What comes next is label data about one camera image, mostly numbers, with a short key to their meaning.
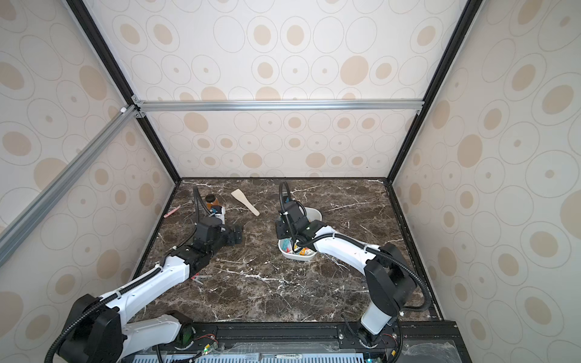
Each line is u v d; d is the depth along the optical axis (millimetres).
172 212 1060
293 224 647
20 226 524
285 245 938
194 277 601
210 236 649
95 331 411
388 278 448
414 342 740
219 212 743
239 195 1129
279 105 904
